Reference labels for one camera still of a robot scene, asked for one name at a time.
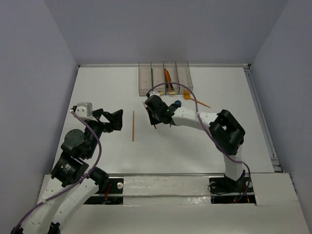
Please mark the yellow orange chopstick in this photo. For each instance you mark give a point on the yellow orange chopstick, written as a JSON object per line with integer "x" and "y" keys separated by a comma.
{"x": 133, "y": 126}

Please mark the yellow orange spoon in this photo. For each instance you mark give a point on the yellow orange spoon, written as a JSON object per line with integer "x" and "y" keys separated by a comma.
{"x": 187, "y": 96}

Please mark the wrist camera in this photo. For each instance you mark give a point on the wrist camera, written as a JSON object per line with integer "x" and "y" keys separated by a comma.
{"x": 154, "y": 93}
{"x": 83, "y": 109}

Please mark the gold knife black handle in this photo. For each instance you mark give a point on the gold knife black handle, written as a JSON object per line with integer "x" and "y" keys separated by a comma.
{"x": 170, "y": 86}
{"x": 167, "y": 84}

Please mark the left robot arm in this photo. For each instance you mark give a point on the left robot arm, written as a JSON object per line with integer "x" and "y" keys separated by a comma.
{"x": 72, "y": 181}

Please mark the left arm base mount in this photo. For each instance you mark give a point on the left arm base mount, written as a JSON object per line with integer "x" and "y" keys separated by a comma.
{"x": 113, "y": 195}

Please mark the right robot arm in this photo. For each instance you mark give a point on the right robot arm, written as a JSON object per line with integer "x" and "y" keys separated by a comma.
{"x": 222, "y": 128}

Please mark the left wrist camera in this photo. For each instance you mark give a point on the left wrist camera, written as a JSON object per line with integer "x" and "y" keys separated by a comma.
{"x": 83, "y": 109}

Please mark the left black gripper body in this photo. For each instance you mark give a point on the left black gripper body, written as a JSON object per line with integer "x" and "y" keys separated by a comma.
{"x": 102, "y": 119}

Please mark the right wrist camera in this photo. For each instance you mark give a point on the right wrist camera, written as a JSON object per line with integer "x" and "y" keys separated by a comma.
{"x": 154, "y": 93}

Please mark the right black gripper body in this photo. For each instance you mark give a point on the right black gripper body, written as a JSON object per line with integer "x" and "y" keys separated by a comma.
{"x": 157, "y": 116}

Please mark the orange chopstick short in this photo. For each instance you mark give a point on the orange chopstick short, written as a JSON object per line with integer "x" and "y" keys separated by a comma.
{"x": 167, "y": 75}

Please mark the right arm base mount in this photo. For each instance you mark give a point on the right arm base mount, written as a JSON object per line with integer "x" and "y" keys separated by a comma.
{"x": 224, "y": 193}

